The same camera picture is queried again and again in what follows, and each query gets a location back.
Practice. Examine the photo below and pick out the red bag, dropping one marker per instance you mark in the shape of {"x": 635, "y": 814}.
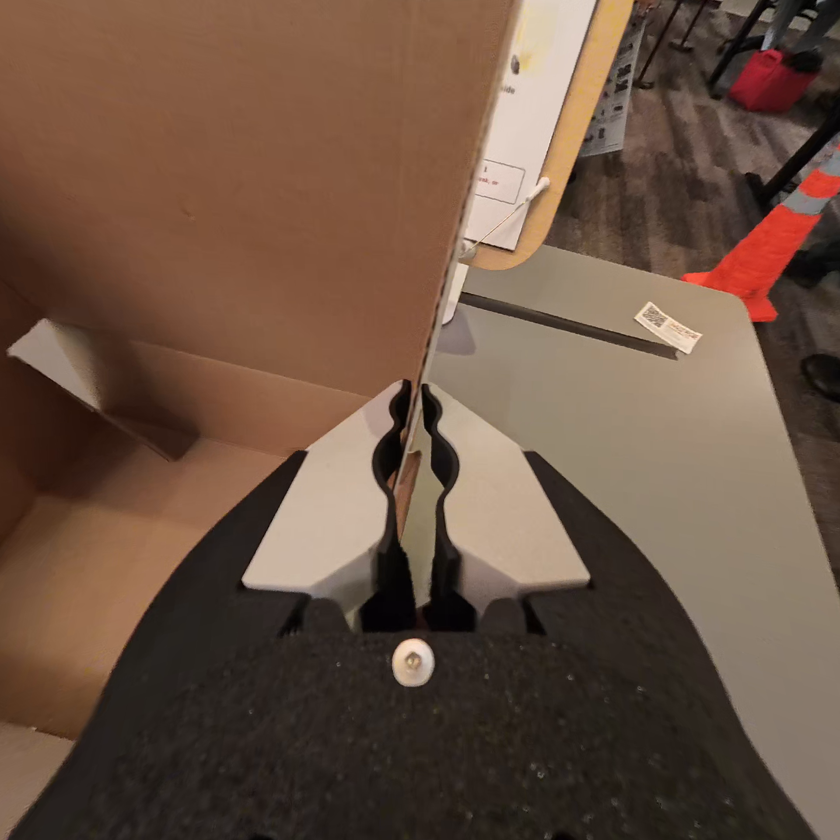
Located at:
{"x": 768, "y": 82}

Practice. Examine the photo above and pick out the white printed sign sheet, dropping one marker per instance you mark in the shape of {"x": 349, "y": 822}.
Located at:
{"x": 538, "y": 124}

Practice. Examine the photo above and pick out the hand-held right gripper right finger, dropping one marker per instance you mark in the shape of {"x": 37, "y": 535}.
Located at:
{"x": 505, "y": 518}

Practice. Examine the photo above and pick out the printed picture leaflet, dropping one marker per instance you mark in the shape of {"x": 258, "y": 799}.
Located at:
{"x": 613, "y": 98}

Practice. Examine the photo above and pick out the light wooden board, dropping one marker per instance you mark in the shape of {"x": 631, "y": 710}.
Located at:
{"x": 584, "y": 131}

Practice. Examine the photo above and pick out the orange traffic cone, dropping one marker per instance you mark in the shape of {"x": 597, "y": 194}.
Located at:
{"x": 768, "y": 243}

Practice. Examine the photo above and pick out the brown cardboard box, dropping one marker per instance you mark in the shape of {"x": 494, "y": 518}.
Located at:
{"x": 229, "y": 197}

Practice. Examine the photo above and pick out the white code label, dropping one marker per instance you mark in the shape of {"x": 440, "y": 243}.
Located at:
{"x": 668, "y": 326}

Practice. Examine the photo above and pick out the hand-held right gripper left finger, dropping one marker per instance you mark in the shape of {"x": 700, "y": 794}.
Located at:
{"x": 321, "y": 512}

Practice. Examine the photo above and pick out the black table leg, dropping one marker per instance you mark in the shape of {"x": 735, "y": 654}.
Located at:
{"x": 738, "y": 46}
{"x": 797, "y": 164}

